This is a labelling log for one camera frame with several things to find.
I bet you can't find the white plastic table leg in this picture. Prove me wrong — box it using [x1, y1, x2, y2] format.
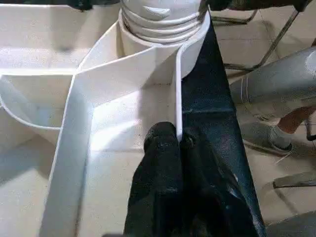
[118, 0, 210, 46]

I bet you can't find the white plastic table top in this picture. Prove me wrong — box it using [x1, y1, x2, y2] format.
[0, 0, 213, 237]

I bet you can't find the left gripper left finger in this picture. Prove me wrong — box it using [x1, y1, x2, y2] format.
[123, 122, 184, 237]

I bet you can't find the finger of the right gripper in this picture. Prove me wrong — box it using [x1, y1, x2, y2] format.
[67, 0, 94, 10]
[207, 0, 307, 11]

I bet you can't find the person foot in grey shoe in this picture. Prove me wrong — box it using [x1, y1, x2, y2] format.
[242, 105, 316, 157]

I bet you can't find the black work mat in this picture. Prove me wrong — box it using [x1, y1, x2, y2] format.
[180, 22, 267, 237]

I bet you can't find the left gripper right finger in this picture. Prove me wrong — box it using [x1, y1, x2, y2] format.
[179, 129, 266, 237]

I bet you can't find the grey metal chair frame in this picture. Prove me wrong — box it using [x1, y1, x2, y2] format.
[210, 7, 303, 71]

